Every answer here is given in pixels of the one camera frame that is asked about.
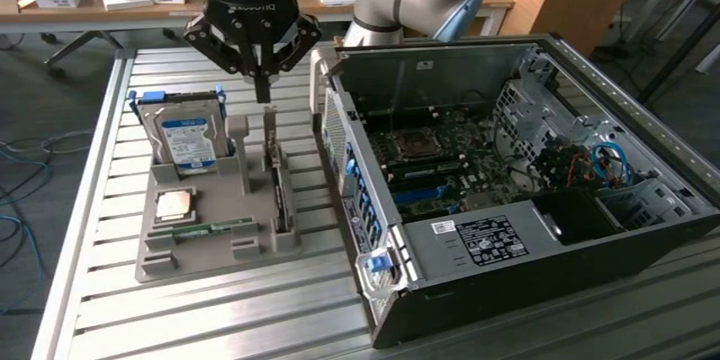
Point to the metal CPU socket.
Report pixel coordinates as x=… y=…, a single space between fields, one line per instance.
x=416 y=145

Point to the blue case latch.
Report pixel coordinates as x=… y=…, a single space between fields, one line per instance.
x=377 y=263

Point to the silver CPU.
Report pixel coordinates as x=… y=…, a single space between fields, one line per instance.
x=175 y=204

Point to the black open PC case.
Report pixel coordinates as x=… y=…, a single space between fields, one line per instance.
x=505 y=301

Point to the grey parts rack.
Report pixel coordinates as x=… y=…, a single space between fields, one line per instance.
x=225 y=208

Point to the grey power supply unit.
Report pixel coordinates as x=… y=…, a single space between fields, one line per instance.
x=449 y=246

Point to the blue expansion slot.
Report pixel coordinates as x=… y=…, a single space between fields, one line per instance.
x=421 y=193

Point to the hard disk with blue caddy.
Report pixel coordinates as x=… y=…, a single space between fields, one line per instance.
x=180 y=141

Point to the green RAM stick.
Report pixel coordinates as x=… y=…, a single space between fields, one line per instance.
x=419 y=172
x=203 y=228

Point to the silver disk bay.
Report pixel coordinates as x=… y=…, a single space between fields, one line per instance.
x=647 y=208

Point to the green graphics card black shroud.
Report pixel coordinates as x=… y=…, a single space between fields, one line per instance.
x=281 y=191

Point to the green motherboard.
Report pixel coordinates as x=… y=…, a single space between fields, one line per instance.
x=489 y=166

